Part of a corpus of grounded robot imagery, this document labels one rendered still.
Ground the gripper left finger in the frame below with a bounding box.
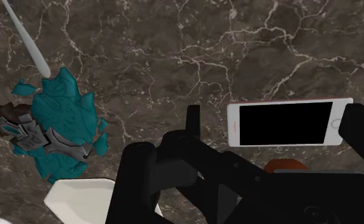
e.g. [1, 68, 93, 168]
[105, 104, 263, 224]

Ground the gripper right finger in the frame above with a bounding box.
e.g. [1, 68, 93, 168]
[338, 102, 364, 173]

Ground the white angular dish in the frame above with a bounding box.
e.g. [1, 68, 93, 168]
[43, 178, 164, 224]

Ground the white phone with black screen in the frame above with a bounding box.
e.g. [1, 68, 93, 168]
[227, 97, 354, 148]

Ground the orange-brown round object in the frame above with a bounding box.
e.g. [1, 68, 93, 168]
[263, 158, 309, 174]

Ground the teal and grey figure toy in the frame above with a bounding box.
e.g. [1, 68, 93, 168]
[0, 66, 110, 185]

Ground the white utensil handle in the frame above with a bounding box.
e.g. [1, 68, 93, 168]
[0, 0, 52, 79]

